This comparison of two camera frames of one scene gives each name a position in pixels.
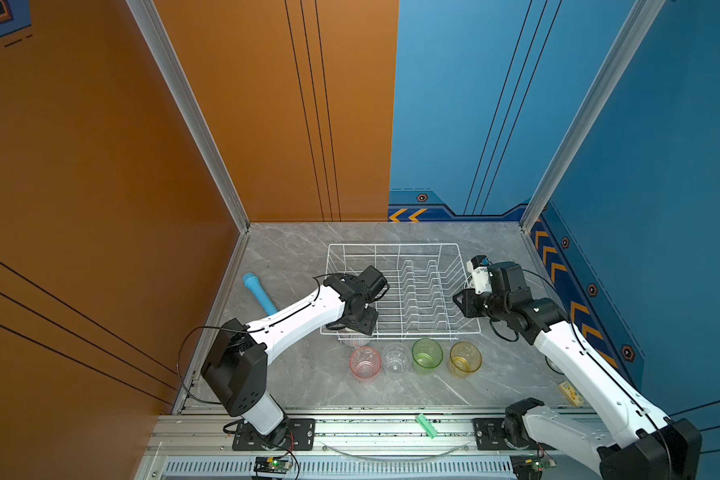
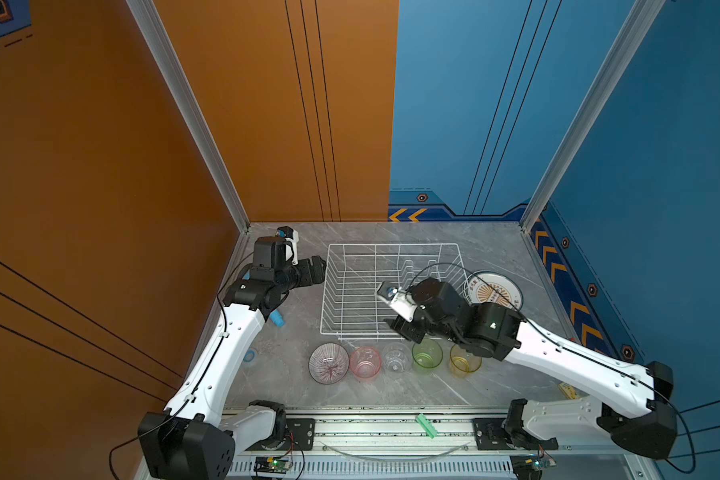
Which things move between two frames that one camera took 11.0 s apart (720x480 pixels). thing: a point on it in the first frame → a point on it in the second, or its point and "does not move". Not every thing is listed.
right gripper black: x=466 y=305 → x=402 y=328
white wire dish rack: x=422 y=280 does not move
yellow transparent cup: x=464 y=359 does not move
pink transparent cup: x=365 y=362 does not move
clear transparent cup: x=396 y=358 does not move
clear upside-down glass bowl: x=354 y=341 → x=328 y=363
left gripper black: x=370 y=323 → x=317 y=271
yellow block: x=571 y=394 does not move
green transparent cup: x=427 y=355 does not move
